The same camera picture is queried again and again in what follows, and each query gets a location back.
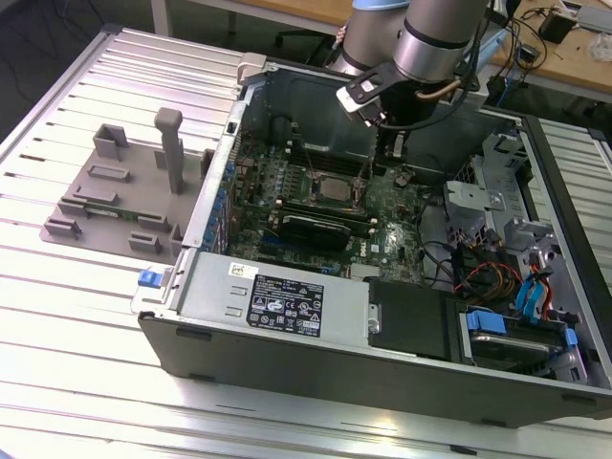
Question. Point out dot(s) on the silver CPU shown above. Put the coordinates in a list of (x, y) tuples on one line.
[(334, 189)]

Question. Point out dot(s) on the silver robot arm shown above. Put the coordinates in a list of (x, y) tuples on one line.
[(430, 38)]

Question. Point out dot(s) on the CPU socket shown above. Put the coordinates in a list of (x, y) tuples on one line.
[(314, 186)]

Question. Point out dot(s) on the round coin battery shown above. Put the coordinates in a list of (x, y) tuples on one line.
[(401, 180)]

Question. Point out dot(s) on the black RAM slot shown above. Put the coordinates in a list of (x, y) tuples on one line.
[(334, 156), (334, 160), (325, 210), (325, 215), (334, 151), (334, 165)]

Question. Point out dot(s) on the silver metal drive cage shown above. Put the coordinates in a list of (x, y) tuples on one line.
[(471, 196)]

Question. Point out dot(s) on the green motherboard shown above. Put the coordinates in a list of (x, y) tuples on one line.
[(397, 239)]

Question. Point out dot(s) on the black graphics card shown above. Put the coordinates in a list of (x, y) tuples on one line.
[(315, 234)]

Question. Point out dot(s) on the small silver heat sink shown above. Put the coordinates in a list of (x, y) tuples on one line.
[(363, 272)]

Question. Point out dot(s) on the small black box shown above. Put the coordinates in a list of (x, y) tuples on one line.
[(557, 26)]

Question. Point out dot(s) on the wooden desk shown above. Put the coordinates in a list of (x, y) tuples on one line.
[(574, 62)]

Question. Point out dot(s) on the black optical drive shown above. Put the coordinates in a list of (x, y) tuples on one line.
[(411, 315)]

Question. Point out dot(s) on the hard disk in blue carrier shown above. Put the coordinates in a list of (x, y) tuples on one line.
[(487, 322)]

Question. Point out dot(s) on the grey power supply unit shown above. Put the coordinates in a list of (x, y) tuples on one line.
[(215, 296)]

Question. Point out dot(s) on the grey parts rack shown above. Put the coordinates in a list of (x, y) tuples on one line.
[(143, 191)]

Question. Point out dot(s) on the dark grey PC case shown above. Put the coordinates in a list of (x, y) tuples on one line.
[(334, 378)]

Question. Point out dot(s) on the blue case latch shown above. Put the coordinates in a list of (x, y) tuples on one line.
[(146, 278)]

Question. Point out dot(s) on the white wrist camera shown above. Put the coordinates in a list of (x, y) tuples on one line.
[(356, 95)]

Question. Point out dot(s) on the white table frame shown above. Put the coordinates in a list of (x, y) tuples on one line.
[(160, 14)]

